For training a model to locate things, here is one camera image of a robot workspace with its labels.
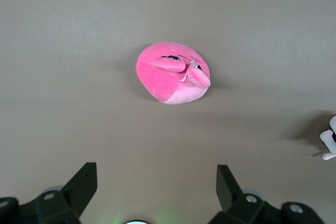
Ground white and pink puppy plush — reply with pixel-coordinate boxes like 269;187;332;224
319;115;336;161

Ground brown table cover mat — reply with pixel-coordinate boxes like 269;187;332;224
0;0;336;224

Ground pink round plush toy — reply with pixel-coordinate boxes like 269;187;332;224
135;41;212;105

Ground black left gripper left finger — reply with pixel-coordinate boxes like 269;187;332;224
0;162;98;224

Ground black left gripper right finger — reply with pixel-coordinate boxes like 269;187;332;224
207;164;325;224

